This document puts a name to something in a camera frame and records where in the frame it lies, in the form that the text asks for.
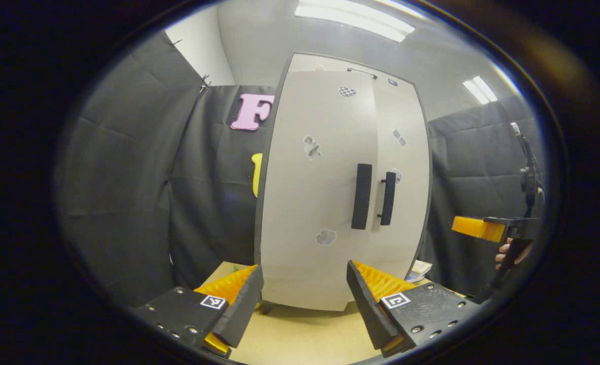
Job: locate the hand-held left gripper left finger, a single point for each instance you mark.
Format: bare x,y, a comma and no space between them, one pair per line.
241,309

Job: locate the grey cabinet door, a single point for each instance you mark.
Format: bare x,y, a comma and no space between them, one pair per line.
406,203
315,203

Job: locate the grey white shoe cabinet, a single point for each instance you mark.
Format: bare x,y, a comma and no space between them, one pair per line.
320,192

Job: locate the long ceiling light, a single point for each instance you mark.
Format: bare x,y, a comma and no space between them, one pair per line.
355,20

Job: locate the black backdrop cloth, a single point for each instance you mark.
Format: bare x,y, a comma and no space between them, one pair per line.
122,177
472,177
209,203

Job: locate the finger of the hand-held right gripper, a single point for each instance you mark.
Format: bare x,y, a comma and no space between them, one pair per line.
477,228

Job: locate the small ceiling light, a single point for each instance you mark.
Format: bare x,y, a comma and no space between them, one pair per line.
480,90

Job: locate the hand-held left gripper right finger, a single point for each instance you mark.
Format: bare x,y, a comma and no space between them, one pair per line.
366,304

